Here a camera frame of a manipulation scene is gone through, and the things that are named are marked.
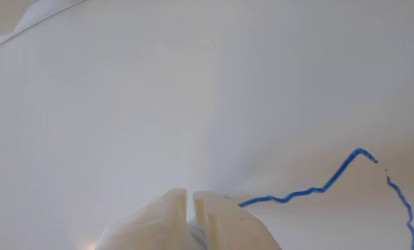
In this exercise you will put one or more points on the large whiteboard with metal frame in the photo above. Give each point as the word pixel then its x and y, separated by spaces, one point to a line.
pixel 193 104

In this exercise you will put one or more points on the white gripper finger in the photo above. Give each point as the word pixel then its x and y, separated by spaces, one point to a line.
pixel 234 229
pixel 151 229

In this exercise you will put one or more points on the white whiteboard marker pen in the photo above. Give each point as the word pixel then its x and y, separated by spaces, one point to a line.
pixel 197 238

